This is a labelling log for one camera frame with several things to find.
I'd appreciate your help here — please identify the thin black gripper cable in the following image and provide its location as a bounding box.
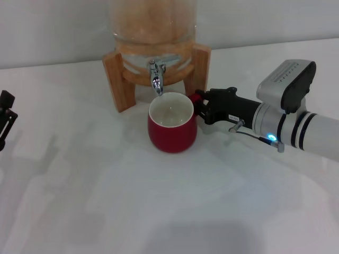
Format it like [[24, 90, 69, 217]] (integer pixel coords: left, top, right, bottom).
[[235, 129, 286, 153]]

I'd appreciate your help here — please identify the glass drink dispenser jar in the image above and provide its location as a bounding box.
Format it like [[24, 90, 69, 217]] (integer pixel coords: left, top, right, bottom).
[[109, 0, 198, 78]]

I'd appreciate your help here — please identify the wooden dispenser stand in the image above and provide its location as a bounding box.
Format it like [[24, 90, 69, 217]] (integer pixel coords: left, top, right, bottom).
[[102, 42, 212, 114]]

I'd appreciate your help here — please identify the red ceramic cup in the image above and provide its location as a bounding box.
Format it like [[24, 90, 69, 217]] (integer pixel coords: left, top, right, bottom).
[[147, 92, 203, 153]]

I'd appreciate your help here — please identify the chrome faucet tap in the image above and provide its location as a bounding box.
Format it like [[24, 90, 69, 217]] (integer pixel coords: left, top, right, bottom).
[[147, 59, 167, 96]]

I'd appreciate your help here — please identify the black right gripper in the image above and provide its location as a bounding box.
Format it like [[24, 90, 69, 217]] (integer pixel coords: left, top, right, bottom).
[[195, 86, 262, 130]]

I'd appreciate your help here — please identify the silver black wrist camera box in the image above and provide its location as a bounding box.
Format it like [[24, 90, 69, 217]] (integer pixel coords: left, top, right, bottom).
[[256, 60, 317, 115]]

